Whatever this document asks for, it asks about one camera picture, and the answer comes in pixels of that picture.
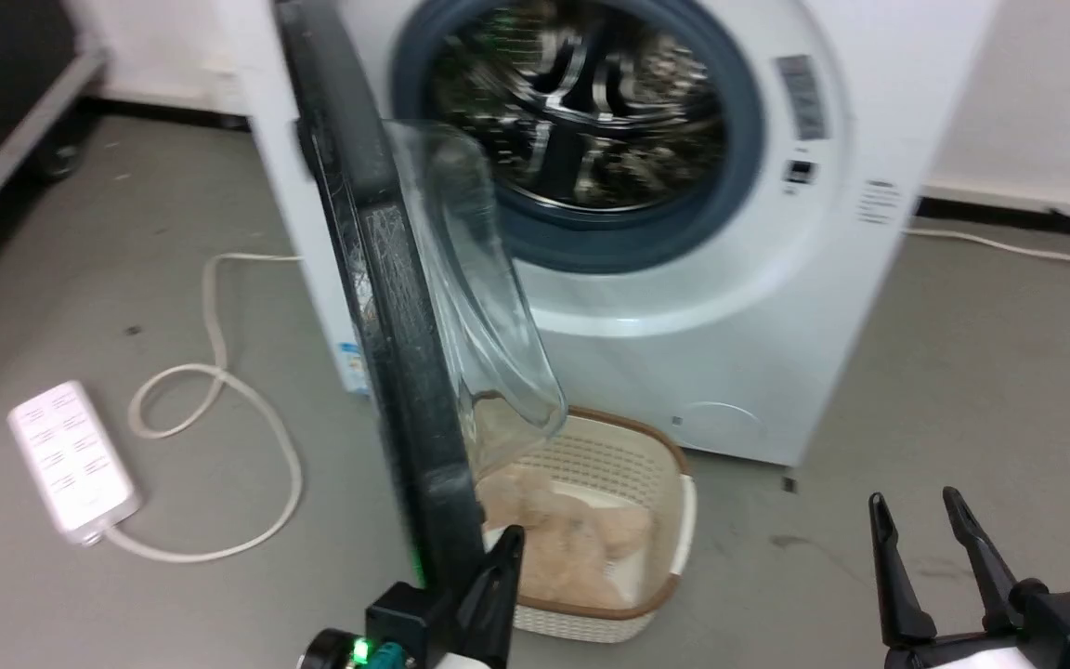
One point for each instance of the white front-load washing machine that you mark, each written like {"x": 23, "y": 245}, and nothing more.
{"x": 739, "y": 307}

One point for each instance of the grey warning label sticker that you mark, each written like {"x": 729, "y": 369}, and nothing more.
{"x": 802, "y": 97}

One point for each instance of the white power strip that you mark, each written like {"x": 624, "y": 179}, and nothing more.
{"x": 71, "y": 455}

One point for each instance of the blue energy label sticker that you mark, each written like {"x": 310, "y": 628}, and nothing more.
{"x": 353, "y": 368}

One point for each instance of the black caster wheel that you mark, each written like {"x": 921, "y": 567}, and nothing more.
{"x": 59, "y": 153}

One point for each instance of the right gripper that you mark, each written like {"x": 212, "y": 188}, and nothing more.
{"x": 1069, "y": 632}

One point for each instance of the white laundry basket brown rim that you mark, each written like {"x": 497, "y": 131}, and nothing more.
{"x": 656, "y": 465}

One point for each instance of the black-framed glass washer door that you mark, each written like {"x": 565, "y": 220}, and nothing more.
{"x": 396, "y": 307}

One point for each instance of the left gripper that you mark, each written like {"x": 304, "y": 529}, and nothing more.
{"x": 400, "y": 623}

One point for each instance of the beige plush cloth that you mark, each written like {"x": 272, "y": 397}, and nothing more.
{"x": 563, "y": 539}

